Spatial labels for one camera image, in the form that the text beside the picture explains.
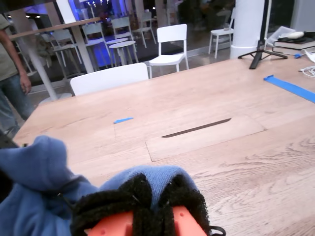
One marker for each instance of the white oval object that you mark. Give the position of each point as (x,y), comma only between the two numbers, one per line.
(296,35)

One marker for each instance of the white chair with solid backrest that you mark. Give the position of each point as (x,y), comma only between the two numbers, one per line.
(108,78)

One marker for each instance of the stacked books with mouse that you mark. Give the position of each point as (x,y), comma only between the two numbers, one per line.
(292,45)

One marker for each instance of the wooden high table white pedestal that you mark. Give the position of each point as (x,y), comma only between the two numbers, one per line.
(39,71)

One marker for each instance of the white slanted column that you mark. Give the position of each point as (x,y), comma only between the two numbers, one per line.
(82,49)

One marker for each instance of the pale green chair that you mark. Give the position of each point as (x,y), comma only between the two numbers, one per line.
(61,37)
(93,30)
(121,24)
(146,19)

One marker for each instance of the bystander bare hand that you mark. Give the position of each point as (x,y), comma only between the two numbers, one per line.
(25,82)

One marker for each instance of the white open-back chair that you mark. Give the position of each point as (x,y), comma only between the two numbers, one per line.
(167,60)
(221,31)

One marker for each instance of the long blue tape strip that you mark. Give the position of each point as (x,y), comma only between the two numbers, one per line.
(290,86)

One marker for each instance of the small blue object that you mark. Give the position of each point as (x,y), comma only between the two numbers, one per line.
(297,56)

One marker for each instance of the white round pillar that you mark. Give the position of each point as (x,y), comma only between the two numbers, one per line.
(246,29)

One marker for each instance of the short blue tape strip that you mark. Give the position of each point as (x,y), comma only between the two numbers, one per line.
(123,120)

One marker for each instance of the blue printed T-shirt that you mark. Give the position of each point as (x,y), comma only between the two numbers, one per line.
(37,159)

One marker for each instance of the round white side table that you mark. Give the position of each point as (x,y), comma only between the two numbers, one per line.
(115,39)
(123,44)

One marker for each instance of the black tripod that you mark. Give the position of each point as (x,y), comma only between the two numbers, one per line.
(257,59)

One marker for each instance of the bystander blue jeans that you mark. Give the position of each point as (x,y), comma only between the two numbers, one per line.
(12,98)

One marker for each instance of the bystander olive shirt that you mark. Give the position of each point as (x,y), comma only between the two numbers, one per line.
(6,66)

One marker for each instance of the orange foam-padded gripper finger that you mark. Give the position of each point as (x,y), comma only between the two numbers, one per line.
(105,204)
(187,201)

